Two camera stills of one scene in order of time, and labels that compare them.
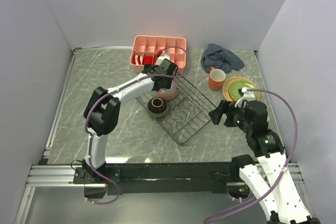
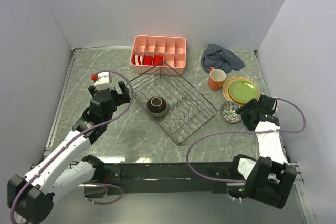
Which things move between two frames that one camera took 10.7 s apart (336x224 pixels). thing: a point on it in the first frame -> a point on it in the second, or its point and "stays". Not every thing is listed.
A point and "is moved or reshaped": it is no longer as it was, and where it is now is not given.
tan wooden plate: (226, 87) stays
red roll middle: (148, 60) stays
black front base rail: (171, 178) stays
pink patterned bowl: (168, 94) is moved or reshaped
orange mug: (217, 77) stays
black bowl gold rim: (157, 107) stays
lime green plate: (233, 88) stays
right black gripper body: (235, 117) -> (246, 117)
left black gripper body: (167, 85) -> (115, 103)
